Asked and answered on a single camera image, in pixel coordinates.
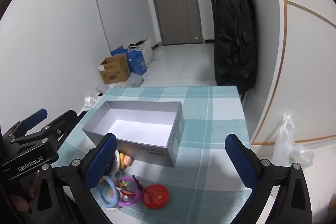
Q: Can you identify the purple plastic bracelet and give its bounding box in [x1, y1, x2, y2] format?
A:
[117, 176, 142, 206]

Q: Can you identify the brown cardboard box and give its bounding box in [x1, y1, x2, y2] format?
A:
[99, 54, 131, 84]

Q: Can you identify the person's left hand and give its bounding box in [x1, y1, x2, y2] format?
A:
[9, 172, 40, 214]

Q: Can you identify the white plastic bag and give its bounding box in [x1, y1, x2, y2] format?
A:
[272, 114, 315, 174]

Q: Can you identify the large blue cardboard box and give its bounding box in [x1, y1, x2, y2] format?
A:
[128, 49, 147, 75]

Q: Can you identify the black hanging jacket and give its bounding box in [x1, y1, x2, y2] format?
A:
[213, 0, 258, 101]

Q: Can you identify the small blue cardboard box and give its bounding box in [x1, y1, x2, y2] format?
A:
[110, 46, 129, 59]

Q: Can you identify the white woven bag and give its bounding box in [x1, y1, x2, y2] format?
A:
[128, 38, 156, 68]

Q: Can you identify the white wood-trimmed cabinet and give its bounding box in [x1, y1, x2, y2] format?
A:
[249, 0, 336, 146]

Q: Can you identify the crumpled clear plastic bag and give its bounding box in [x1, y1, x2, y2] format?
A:
[96, 73, 144, 94]
[83, 94, 101, 111]

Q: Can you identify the grey cardboard box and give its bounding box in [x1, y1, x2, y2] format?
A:
[82, 100, 185, 168]

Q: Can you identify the light blue plastic bracelet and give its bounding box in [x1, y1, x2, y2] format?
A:
[96, 175, 121, 211]

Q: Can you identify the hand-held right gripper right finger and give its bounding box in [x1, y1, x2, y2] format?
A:
[225, 134, 313, 224]

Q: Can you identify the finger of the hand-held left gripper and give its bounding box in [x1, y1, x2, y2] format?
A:
[2, 109, 48, 146]
[39, 110, 79, 148]

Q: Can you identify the pink yellow plush toy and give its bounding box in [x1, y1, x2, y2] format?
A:
[119, 152, 133, 169]

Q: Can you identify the black and white bead bracelet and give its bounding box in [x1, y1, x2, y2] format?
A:
[106, 150, 122, 177]

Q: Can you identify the teal checked tablecloth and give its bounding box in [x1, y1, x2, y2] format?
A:
[56, 86, 254, 224]

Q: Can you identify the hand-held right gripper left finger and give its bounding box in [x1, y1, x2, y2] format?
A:
[31, 133, 118, 224]

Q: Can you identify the red round badge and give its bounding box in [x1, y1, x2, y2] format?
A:
[141, 183, 170, 210]

